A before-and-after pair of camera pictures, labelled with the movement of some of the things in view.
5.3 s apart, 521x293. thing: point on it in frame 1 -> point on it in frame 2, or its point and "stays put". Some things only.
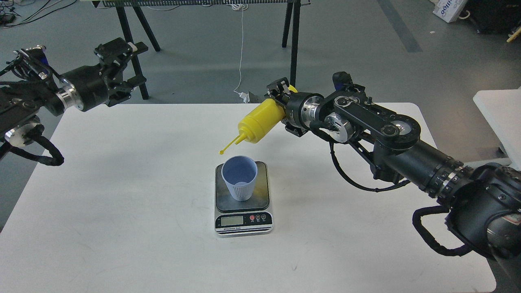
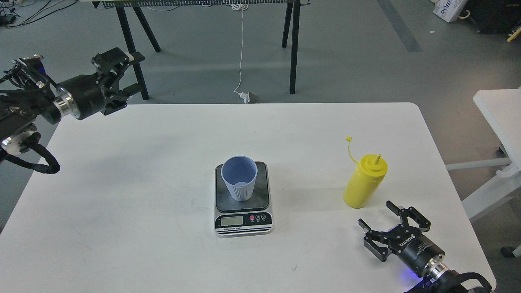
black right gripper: [300, 107] -> [412, 248]
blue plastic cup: [239, 172] stays put
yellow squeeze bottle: [262, 121] -> [364, 183]
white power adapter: [246, 97] stays put
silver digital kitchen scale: [233, 218] stays put
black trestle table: [126, 8] stays put
